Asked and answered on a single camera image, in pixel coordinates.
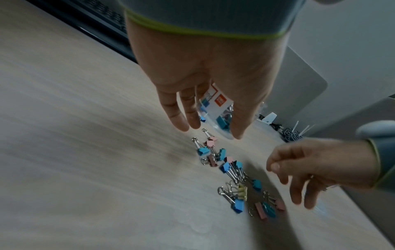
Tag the person's right hand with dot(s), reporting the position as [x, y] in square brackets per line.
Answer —
[333, 161]

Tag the person's left hand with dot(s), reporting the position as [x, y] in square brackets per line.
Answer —
[200, 61]

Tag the small transparent round lid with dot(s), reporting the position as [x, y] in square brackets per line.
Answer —
[321, 207]

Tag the small clear plastic jar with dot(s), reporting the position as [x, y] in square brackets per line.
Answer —
[216, 109]

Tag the pile of mixed binder clips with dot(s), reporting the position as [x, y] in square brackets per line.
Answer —
[237, 206]

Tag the white right hand tracker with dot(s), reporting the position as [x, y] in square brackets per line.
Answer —
[376, 129]

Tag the grey right marker wristband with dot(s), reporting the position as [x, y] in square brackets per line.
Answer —
[387, 166]

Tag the black plug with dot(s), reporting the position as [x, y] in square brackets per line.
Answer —
[276, 126]

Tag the black keyboard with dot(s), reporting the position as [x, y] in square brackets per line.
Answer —
[102, 24]

